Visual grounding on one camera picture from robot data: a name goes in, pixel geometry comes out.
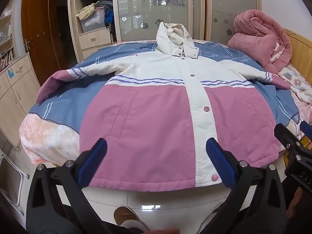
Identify wooden headboard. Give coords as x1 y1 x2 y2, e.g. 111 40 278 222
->
283 28 312 78

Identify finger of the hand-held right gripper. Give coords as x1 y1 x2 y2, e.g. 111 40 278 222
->
299 121 312 142
274 123 305 156

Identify frosted flower sliding door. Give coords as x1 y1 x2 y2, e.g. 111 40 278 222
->
114 0 195 43
205 0 262 47

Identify cream open wardrobe shelf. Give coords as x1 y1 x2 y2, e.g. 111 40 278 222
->
67 0 117 60

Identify light wood cabinet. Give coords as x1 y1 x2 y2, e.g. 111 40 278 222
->
0 54 42 152

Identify pink and white hooded jacket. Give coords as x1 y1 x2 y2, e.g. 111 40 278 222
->
36 21 290 192

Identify cream wardrobe drawer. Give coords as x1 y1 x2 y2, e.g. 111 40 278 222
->
82 44 114 59
78 28 113 50

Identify yellow cloth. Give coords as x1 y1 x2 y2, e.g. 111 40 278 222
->
76 3 99 20

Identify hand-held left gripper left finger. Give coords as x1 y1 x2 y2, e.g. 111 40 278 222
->
26 138 117 234

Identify floral bed sheet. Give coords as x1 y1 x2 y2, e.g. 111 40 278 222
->
270 43 312 125

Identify peach fleece bed sheet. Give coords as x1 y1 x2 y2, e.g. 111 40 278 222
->
19 113 82 166

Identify clothes in open wardrobe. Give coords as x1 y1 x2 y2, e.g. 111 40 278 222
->
80 7 108 33

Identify blue garment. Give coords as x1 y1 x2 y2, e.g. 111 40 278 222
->
104 8 115 27

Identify bookshelf with books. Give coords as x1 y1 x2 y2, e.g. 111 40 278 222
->
0 0 17 72

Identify blue plaid quilt cover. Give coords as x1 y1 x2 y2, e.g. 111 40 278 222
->
19 40 303 166

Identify brown wooden door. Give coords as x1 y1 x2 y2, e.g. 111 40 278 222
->
21 0 61 87

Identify white plastic frame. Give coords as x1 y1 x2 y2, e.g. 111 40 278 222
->
0 149 31 207

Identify pink quilt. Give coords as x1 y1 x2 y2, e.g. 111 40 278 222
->
227 9 292 74

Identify grey garment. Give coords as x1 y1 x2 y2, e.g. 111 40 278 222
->
96 0 115 10

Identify brown fuzzy slipper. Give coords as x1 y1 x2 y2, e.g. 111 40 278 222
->
114 206 149 234

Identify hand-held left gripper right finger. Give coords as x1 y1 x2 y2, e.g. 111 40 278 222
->
206 137 288 234

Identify person's right forearm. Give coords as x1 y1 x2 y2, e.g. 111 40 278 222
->
286 183 312 222

